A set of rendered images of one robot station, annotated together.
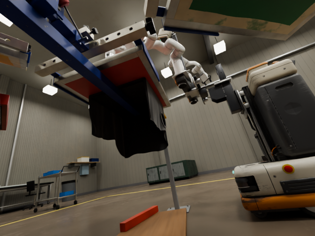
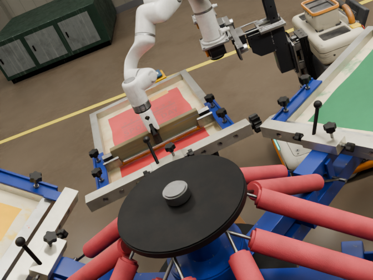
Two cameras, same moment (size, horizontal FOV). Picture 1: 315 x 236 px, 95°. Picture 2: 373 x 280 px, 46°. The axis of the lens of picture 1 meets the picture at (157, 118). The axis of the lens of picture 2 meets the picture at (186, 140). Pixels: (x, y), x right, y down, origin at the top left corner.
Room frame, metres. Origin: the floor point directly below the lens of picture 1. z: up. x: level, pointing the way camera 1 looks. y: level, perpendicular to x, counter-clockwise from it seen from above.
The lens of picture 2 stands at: (-0.79, 0.58, 1.93)
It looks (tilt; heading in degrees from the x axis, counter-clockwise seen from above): 31 degrees down; 345
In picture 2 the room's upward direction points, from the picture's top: 24 degrees counter-clockwise
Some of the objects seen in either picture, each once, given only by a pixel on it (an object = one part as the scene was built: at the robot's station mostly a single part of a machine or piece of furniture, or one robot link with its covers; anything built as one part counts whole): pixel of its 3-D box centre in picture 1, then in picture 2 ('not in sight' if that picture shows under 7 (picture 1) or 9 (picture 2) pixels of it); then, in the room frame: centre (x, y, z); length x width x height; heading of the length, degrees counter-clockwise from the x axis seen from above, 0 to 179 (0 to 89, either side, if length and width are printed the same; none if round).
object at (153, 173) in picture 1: (173, 172); (58, 30); (6.81, -0.24, 0.34); 1.79 x 1.58 x 0.68; 67
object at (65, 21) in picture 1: (71, 34); not in sight; (0.47, 0.33, 1.02); 0.17 x 0.06 x 0.05; 167
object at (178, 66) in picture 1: (181, 70); (211, 24); (1.14, -0.30, 1.21); 0.16 x 0.13 x 0.15; 67
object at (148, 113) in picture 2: not in sight; (146, 116); (0.82, 0.26, 1.12); 0.10 x 0.08 x 0.11; 167
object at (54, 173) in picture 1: (58, 187); not in sight; (3.94, 2.84, 0.46); 0.98 x 0.57 x 0.93; 66
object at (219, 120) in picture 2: (149, 65); (220, 119); (0.73, -0.01, 0.97); 0.30 x 0.05 x 0.07; 167
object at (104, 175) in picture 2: (75, 91); (103, 175); (0.85, 0.53, 0.97); 0.30 x 0.05 x 0.07; 167
